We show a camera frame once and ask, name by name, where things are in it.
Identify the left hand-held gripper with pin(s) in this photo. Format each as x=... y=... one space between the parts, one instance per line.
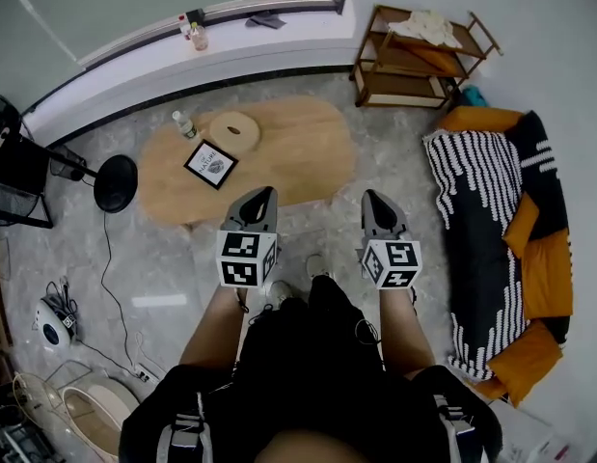
x=240 y=258

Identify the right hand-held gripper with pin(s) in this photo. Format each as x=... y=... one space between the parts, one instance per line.
x=394 y=263

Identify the person's left forearm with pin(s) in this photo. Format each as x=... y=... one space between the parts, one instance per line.
x=216 y=326

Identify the person's right forearm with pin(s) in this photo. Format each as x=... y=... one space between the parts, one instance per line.
x=404 y=331

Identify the wooden coffee table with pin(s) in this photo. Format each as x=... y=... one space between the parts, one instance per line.
x=298 y=155

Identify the black framed picture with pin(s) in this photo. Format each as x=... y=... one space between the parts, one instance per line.
x=211 y=164

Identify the person's grey shoe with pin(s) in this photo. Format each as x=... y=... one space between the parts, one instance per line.
x=280 y=293
x=318 y=265

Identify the round wooden box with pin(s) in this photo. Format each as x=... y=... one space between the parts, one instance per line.
x=235 y=130

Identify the black white striped blanket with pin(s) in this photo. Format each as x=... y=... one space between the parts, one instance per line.
x=476 y=239

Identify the clear plastic water bottle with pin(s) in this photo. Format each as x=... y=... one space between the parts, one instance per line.
x=184 y=124

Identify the wooden shelf rack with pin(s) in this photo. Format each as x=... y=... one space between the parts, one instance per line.
x=399 y=82

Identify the black standing fan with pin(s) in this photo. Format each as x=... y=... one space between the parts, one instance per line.
x=116 y=183

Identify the white window ledge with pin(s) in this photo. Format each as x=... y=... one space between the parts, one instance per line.
x=230 y=65

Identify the teal item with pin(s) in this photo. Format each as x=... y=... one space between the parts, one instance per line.
x=474 y=97

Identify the orange sofa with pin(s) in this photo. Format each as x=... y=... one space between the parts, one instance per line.
x=544 y=268

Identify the orange cushion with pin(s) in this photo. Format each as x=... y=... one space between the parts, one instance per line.
x=438 y=58

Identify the person's black-clothed torso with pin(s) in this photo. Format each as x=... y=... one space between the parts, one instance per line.
x=307 y=384

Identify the beige drink bottle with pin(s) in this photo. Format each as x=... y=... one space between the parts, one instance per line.
x=199 y=36

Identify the white power strip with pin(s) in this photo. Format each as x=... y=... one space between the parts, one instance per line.
x=146 y=373

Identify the black mesh waste bin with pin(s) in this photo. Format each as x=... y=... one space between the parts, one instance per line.
x=66 y=164

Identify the small red-capped bottle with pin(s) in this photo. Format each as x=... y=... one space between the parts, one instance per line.
x=184 y=27

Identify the small black box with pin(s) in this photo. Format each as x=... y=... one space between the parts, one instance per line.
x=194 y=15

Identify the white round device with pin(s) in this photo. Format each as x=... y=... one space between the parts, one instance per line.
x=52 y=328

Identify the black glass-door cabinet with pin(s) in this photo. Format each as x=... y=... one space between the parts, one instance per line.
x=13 y=181

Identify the white cardboard box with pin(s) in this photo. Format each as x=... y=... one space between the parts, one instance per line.
x=529 y=432

